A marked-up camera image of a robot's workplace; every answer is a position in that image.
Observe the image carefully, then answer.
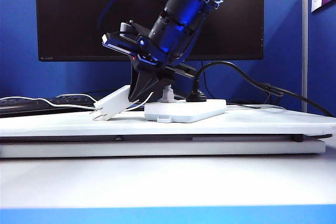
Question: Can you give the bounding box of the white power strip cord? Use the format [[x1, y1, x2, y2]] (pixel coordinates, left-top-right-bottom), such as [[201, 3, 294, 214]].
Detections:
[[226, 104, 289, 111]]

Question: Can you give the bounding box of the white plug with cable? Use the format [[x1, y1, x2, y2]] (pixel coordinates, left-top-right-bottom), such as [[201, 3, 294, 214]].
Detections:
[[0, 84, 176, 111]]

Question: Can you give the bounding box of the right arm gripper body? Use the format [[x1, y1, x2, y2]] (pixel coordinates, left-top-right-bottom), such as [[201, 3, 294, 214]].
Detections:
[[101, 31, 197, 78]]

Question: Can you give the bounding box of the white power strip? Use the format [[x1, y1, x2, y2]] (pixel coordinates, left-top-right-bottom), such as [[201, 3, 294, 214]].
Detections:
[[144, 99, 227, 124], [0, 104, 336, 138]]

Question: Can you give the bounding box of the black computer monitor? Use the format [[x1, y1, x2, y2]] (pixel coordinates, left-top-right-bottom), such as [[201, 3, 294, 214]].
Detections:
[[35, 0, 265, 62]]

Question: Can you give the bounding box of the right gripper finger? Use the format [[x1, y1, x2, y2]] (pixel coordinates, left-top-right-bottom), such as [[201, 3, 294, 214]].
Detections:
[[128, 63, 145, 103], [136, 70, 174, 101]]

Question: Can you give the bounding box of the black cable bundle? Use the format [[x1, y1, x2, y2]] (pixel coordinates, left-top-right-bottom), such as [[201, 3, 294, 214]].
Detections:
[[258, 82, 288, 104]]

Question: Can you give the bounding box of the white charger block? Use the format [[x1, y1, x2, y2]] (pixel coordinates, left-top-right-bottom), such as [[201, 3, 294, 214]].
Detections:
[[90, 84, 132, 122]]

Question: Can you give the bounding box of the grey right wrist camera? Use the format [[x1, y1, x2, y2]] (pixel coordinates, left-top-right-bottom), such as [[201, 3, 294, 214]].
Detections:
[[119, 20, 139, 36]]

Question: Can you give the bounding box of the black plug with cable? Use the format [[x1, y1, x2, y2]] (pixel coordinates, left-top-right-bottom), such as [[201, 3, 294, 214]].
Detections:
[[185, 60, 336, 118]]

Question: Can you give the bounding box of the thick white board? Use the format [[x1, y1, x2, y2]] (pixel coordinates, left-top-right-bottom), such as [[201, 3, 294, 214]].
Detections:
[[0, 140, 326, 159]]

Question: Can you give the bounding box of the black keyboard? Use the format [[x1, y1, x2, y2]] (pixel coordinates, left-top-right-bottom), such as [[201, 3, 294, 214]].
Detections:
[[0, 94, 106, 119]]

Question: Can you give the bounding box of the silver partition post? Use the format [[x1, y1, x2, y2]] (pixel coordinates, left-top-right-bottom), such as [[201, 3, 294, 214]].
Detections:
[[301, 0, 308, 113]]

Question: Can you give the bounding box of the white charger cable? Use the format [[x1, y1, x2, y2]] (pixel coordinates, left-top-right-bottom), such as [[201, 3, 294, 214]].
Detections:
[[56, 91, 155, 112]]

